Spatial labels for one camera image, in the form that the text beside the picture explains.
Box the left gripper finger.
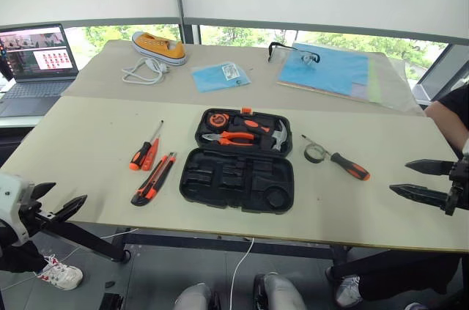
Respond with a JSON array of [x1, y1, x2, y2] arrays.
[[31, 182, 57, 202], [53, 194, 89, 223]]

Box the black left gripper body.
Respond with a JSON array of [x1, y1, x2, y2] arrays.
[[16, 191, 62, 237]]

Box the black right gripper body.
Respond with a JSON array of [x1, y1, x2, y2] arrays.
[[444, 155, 469, 217]]

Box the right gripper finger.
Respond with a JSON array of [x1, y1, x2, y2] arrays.
[[388, 183, 450, 209], [404, 158, 457, 177]]

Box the thick handled orange black screwdriver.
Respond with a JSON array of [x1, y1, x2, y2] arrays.
[[300, 134, 372, 182]]

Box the orange black utility knife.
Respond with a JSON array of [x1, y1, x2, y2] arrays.
[[130, 152, 178, 207]]

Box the long shaft orange black screwdriver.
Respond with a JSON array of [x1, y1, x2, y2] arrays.
[[128, 119, 165, 171]]

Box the orange tester pen screwdriver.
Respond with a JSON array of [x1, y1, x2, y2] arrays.
[[141, 134, 162, 172]]

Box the black electrical tape roll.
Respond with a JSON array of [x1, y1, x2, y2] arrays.
[[303, 143, 327, 165]]

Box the black tool case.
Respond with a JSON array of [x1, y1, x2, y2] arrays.
[[178, 106, 295, 215]]

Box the person black trousers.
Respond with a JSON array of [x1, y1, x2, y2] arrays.
[[0, 242, 45, 275], [325, 250, 463, 302]]

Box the white red sneaker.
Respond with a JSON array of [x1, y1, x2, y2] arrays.
[[36, 254, 84, 292]]

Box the person black shirt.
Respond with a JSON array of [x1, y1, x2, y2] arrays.
[[435, 84, 469, 125]]

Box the grey laptop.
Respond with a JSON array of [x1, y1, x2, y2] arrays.
[[0, 23, 81, 119]]

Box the small black floor device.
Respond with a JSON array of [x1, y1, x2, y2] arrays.
[[97, 279, 125, 310]]

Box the grey sneaker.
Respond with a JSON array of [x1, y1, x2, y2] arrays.
[[334, 274, 364, 308]]

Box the clear bag of coloured sheets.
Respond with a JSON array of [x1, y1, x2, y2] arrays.
[[276, 43, 419, 110]]

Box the brown kraft paper sheet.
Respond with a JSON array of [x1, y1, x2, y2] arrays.
[[60, 39, 426, 118]]

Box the grey rounded shape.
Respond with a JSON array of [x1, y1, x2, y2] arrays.
[[253, 272, 307, 310], [173, 281, 221, 310]]

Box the orange black tape measure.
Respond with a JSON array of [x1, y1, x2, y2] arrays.
[[207, 111, 229, 132]]

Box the yellow canvas sneaker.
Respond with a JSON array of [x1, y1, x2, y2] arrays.
[[131, 31, 188, 67]]

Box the blue packet with label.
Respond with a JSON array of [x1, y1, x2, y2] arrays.
[[191, 61, 253, 95]]

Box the clear safety glasses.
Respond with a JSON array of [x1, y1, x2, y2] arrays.
[[267, 41, 322, 70]]

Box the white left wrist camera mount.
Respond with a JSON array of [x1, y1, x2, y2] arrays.
[[0, 173, 36, 249]]

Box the white coiled power cable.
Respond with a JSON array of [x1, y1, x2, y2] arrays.
[[121, 56, 171, 86]]

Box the claw hammer orange black handle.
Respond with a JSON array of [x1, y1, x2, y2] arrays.
[[233, 115, 292, 152]]

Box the black table frame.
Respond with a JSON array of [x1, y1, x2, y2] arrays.
[[36, 213, 353, 278]]

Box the thin white floor cable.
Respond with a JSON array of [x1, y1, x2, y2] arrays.
[[228, 237, 256, 310]]

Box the orange handled pliers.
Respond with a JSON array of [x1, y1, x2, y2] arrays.
[[201, 130, 258, 147]]

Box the grey window post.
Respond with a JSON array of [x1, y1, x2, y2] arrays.
[[171, 0, 201, 45]]

